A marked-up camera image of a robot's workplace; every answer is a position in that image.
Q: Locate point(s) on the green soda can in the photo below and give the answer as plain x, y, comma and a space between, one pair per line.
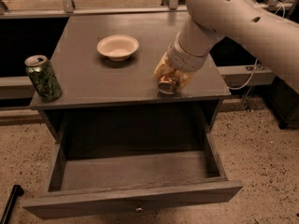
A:
42, 75

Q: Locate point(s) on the white paper bowl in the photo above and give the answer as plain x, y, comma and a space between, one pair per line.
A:
117, 48

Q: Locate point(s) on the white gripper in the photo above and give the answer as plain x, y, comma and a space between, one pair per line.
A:
183, 59

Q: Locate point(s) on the metal frame rail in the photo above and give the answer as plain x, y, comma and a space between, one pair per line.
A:
93, 6

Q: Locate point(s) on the round metal drawer knob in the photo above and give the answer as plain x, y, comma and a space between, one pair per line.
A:
139, 208

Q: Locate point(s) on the grey open drawer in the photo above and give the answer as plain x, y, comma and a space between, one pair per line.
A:
109, 160

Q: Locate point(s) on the grey wooden cabinet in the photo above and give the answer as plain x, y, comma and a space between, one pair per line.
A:
88, 80

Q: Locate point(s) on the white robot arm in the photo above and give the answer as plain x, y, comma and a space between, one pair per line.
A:
272, 40

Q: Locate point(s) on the black bar on floor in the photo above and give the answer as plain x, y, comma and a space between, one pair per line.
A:
16, 192

